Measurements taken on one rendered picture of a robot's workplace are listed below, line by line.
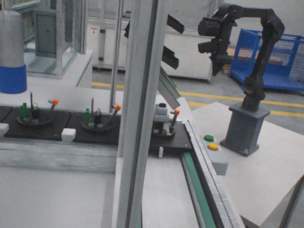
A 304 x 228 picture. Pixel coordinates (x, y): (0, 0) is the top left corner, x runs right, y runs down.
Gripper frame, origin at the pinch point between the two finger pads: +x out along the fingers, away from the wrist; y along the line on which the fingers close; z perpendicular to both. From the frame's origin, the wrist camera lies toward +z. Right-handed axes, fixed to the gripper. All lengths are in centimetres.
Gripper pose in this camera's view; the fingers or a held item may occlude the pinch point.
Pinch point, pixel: (215, 67)
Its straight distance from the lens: 124.0
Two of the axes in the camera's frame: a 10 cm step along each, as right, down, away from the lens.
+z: -9.9, -0.9, -1.1
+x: -1.3, 9.1, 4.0
